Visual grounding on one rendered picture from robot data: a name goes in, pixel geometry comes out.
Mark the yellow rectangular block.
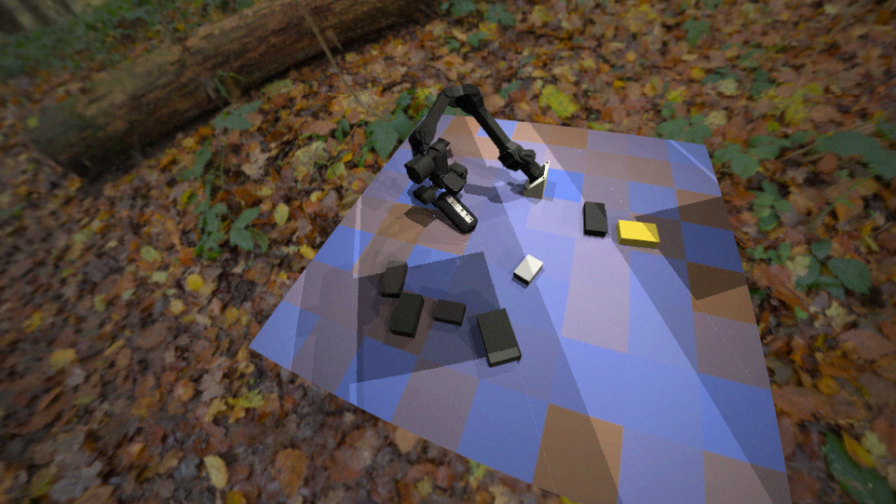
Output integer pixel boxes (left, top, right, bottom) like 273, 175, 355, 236
616, 220, 660, 248

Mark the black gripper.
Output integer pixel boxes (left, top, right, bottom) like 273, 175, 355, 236
414, 161, 468, 208

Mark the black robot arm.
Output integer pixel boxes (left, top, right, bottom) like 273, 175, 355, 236
403, 84, 546, 197

